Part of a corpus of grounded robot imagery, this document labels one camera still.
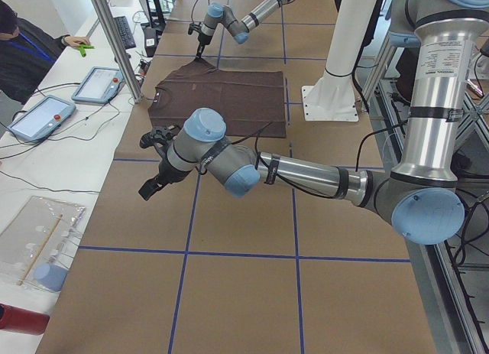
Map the black box white label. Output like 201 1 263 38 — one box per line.
143 27 158 57

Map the white pedestal column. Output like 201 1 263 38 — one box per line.
302 0 377 122

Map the green plastic clamp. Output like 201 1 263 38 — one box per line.
76 44 95 57

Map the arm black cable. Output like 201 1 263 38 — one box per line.
189 0 212 24
225 120 406 200

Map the person in dark jacket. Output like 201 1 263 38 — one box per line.
1 2 90 104

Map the clear plastic bag sheet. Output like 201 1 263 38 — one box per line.
1 196 86 292

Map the black keyboard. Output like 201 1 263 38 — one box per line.
113 16 137 49

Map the aluminium frame rail structure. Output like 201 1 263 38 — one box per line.
358 36 489 354

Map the brown t-shirt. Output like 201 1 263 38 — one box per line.
148 59 287 138

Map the near teach pendant tablet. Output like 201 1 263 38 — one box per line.
8 96 76 141

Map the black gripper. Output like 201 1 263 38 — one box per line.
138 155 189 200
195 34 209 59

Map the wooden stick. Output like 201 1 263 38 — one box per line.
16 214 63 286

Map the light blue cup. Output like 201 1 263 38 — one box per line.
34 263 68 292

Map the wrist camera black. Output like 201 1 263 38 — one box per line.
139 125 181 149
188 22 202 35

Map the teach pendant tablet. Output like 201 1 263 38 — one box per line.
71 67 124 105
8 96 76 141

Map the red cylinder bottle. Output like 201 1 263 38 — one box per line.
1 304 50 335

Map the aluminium frame post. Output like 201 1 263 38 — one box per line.
91 0 143 103

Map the far teach pendant tablet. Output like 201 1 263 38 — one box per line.
71 67 124 105

